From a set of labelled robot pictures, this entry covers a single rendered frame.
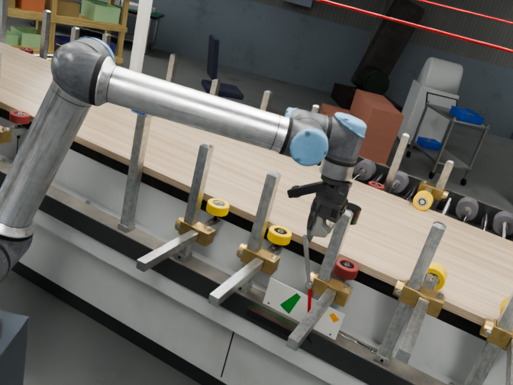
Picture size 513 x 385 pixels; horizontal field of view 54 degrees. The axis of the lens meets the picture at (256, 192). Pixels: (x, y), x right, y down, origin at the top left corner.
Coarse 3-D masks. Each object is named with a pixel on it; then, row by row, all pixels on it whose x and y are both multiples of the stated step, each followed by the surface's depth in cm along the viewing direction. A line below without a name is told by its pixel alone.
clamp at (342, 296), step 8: (312, 272) 159; (312, 280) 157; (320, 280) 156; (336, 280) 158; (312, 288) 158; (320, 288) 156; (336, 288) 154; (352, 288) 156; (336, 296) 155; (344, 296) 153; (344, 304) 154
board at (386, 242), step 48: (0, 48) 313; (0, 96) 230; (96, 144) 205; (192, 144) 234; (240, 144) 252; (240, 192) 196; (384, 192) 238; (384, 240) 188; (480, 240) 212; (480, 288) 171
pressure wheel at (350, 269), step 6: (342, 258) 165; (336, 264) 160; (342, 264) 161; (348, 264) 161; (354, 264) 163; (336, 270) 160; (342, 270) 159; (348, 270) 158; (354, 270) 159; (342, 276) 159; (348, 276) 159; (354, 276) 160
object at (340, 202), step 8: (328, 184) 140; (336, 184) 137; (344, 184) 137; (352, 184) 140; (320, 192) 141; (328, 192) 140; (336, 192) 139; (344, 192) 138; (320, 200) 140; (328, 200) 140; (336, 200) 139; (344, 200) 139; (320, 208) 141; (328, 208) 140; (336, 208) 138; (344, 208) 142; (328, 216) 141; (336, 216) 140
